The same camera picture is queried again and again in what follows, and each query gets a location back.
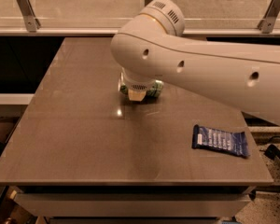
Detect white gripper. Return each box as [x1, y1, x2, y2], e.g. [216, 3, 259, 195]
[120, 68, 155, 102]

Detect green soda can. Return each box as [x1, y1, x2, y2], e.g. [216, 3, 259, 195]
[119, 80, 163, 98]

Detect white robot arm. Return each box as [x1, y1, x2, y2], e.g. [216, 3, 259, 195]
[111, 0, 280, 125]

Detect blue snack bar wrapper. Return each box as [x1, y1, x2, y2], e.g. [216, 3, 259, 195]
[191, 124, 249, 158]

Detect glass barrier panel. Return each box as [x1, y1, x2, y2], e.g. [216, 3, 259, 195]
[0, 0, 271, 30]

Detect left metal bracket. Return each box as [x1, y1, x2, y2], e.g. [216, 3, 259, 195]
[16, 0, 41, 33]

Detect right metal bracket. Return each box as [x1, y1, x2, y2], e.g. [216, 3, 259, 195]
[258, 0, 280, 34]

